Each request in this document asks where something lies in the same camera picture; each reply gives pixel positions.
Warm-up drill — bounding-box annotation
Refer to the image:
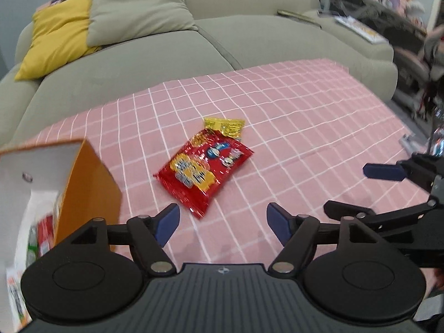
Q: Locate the book with yellow cover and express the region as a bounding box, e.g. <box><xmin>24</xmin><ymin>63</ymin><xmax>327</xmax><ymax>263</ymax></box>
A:
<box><xmin>335</xmin><ymin>14</ymin><xmax>391</xmax><ymax>44</ymax></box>

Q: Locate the pink checkered tablecloth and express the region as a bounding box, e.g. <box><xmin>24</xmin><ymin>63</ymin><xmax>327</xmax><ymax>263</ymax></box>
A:
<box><xmin>0</xmin><ymin>58</ymin><xmax>444</xmax><ymax>271</ymax></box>

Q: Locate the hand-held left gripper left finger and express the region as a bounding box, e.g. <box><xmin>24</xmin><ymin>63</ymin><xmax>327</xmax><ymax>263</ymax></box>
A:
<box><xmin>71</xmin><ymin>203</ymin><xmax>181</xmax><ymax>276</ymax></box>

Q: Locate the beige pillow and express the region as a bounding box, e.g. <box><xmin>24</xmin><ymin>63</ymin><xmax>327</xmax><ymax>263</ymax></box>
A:
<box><xmin>87</xmin><ymin>0</ymin><xmax>198</xmax><ymax>47</ymax></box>

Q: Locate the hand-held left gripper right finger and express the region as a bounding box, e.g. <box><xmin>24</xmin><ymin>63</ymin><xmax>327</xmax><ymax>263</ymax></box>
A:
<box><xmin>266</xmin><ymin>202</ymin><xmax>381</xmax><ymax>276</ymax></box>

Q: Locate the grey chair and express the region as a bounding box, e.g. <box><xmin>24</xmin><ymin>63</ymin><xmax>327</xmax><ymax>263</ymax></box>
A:
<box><xmin>392</xmin><ymin>24</ymin><xmax>444</xmax><ymax>118</ymax></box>

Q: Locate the grey-green sofa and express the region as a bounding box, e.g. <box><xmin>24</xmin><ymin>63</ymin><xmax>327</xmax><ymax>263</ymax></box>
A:
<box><xmin>0</xmin><ymin>0</ymin><xmax>399</xmax><ymax>146</ymax></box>

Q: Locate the yellow pillow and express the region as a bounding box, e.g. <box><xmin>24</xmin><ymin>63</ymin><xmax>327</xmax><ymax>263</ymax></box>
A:
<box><xmin>14</xmin><ymin>0</ymin><xmax>103</xmax><ymax>81</ymax></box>

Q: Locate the yellow snack packet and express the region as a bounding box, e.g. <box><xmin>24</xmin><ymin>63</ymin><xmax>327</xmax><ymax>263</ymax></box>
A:
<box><xmin>203</xmin><ymin>117</ymin><xmax>246</xmax><ymax>143</ymax></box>

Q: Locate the orange cardboard box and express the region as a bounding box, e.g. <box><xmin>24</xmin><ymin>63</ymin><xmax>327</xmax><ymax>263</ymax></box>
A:
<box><xmin>0</xmin><ymin>139</ymin><xmax>123</xmax><ymax>333</ymax></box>

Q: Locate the small red snack packet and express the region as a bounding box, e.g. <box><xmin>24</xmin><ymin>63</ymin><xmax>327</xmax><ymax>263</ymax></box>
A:
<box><xmin>36</xmin><ymin>215</ymin><xmax>58</xmax><ymax>257</ymax></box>

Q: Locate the large red snack bag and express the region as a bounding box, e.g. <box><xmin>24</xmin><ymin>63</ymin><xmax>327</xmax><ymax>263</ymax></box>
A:
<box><xmin>153</xmin><ymin>128</ymin><xmax>254</xmax><ymax>220</ymax></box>

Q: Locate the green snack packet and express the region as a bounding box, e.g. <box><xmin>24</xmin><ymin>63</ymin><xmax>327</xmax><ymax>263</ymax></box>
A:
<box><xmin>26</xmin><ymin>225</ymin><xmax>39</xmax><ymax>268</ymax></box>

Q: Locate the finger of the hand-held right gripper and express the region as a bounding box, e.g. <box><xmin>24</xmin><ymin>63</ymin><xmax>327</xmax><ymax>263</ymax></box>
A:
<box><xmin>323</xmin><ymin>196</ymin><xmax>444</xmax><ymax>234</ymax></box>
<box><xmin>362</xmin><ymin>154</ymin><xmax>444</xmax><ymax>195</ymax></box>

